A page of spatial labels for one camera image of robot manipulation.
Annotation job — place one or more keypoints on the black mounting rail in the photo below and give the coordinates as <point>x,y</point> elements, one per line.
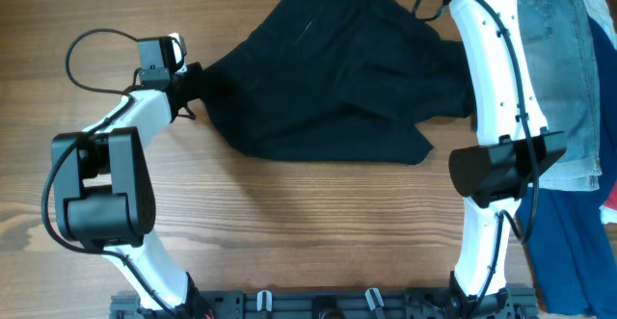
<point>328,304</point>

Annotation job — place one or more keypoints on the blue garment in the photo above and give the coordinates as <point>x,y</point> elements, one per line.
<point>569,249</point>

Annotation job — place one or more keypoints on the light denim shorts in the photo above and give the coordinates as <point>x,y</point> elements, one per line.
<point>562,65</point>

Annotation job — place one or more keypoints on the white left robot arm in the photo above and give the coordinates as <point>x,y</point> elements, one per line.
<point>98,198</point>

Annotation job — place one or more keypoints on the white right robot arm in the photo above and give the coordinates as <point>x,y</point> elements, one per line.
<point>498,178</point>

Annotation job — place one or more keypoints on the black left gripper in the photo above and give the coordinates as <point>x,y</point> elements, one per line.
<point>195,70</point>

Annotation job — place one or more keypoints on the black shorts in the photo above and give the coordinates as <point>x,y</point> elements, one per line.
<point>336,80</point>

